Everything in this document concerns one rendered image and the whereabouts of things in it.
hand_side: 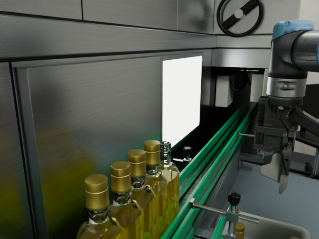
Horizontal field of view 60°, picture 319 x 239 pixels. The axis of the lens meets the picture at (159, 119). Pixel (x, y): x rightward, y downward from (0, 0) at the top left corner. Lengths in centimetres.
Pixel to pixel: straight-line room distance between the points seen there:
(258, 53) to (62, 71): 110
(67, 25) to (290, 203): 103
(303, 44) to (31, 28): 45
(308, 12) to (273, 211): 263
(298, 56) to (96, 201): 43
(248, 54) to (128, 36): 86
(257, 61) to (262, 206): 68
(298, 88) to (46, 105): 48
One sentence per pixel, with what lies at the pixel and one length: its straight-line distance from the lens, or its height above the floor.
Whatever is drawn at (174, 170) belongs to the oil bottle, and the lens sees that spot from 63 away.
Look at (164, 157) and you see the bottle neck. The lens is 61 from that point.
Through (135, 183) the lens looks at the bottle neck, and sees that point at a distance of 53.
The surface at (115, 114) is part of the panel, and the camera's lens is 65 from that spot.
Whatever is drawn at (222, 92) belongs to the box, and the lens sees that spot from 163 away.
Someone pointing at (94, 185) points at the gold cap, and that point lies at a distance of 42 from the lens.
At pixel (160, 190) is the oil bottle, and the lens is 58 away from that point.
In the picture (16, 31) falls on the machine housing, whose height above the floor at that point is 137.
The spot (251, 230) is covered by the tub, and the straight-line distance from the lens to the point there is 97.
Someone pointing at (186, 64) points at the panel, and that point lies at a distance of 106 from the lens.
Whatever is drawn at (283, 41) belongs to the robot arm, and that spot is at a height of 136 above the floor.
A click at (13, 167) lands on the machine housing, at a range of 51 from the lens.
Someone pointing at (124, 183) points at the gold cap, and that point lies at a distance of 47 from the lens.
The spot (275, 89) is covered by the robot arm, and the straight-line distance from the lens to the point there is 62.
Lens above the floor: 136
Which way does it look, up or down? 15 degrees down
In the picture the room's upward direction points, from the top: straight up
